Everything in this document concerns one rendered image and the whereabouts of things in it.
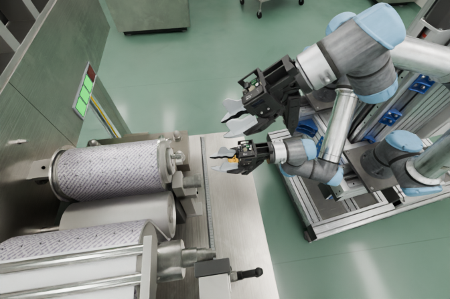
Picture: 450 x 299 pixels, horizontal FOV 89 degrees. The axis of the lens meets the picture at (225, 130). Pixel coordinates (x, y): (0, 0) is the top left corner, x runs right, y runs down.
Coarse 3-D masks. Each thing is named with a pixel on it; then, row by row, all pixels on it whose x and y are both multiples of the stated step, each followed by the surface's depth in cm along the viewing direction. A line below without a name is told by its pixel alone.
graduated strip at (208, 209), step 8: (200, 136) 109; (200, 144) 106; (208, 184) 95; (208, 192) 93; (208, 200) 91; (208, 208) 89; (208, 216) 88; (208, 224) 86; (208, 232) 84; (208, 240) 83
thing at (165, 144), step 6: (162, 144) 59; (168, 144) 64; (162, 150) 58; (60, 156) 57; (162, 156) 57; (162, 162) 57; (162, 168) 57; (162, 174) 57; (168, 174) 60; (168, 180) 59
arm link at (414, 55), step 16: (336, 16) 52; (352, 16) 50; (400, 48) 51; (416, 48) 52; (432, 48) 53; (448, 48) 55; (400, 64) 54; (416, 64) 54; (432, 64) 55; (448, 64) 55; (448, 80) 59
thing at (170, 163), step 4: (168, 148) 61; (168, 152) 60; (172, 152) 64; (168, 156) 59; (168, 160) 59; (172, 160) 62; (168, 164) 59; (172, 164) 62; (168, 168) 59; (172, 168) 61; (168, 172) 60; (172, 172) 60
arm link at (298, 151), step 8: (288, 144) 77; (296, 144) 77; (304, 144) 77; (312, 144) 78; (288, 152) 76; (296, 152) 77; (304, 152) 77; (312, 152) 77; (288, 160) 78; (296, 160) 78; (304, 160) 79
